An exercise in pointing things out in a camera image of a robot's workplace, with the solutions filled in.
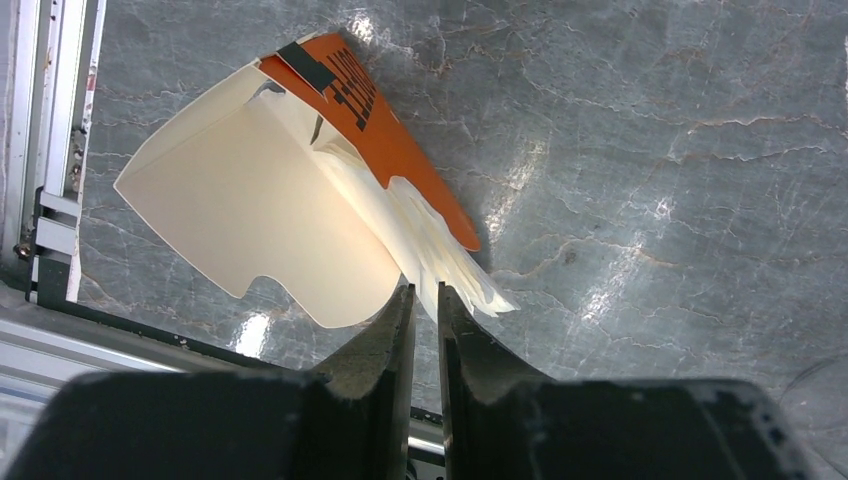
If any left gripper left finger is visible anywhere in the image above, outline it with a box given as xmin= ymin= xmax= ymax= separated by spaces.
xmin=6 ymin=285 xmax=415 ymax=479

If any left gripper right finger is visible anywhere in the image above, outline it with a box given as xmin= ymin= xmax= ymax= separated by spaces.
xmin=437 ymin=284 xmax=813 ymax=479

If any coffee filter paper pack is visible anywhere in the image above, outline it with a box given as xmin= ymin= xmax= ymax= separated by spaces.
xmin=114 ymin=33 xmax=516 ymax=328

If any left aluminium frame post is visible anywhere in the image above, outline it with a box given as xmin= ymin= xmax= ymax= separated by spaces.
xmin=1 ymin=0 xmax=107 ymax=308

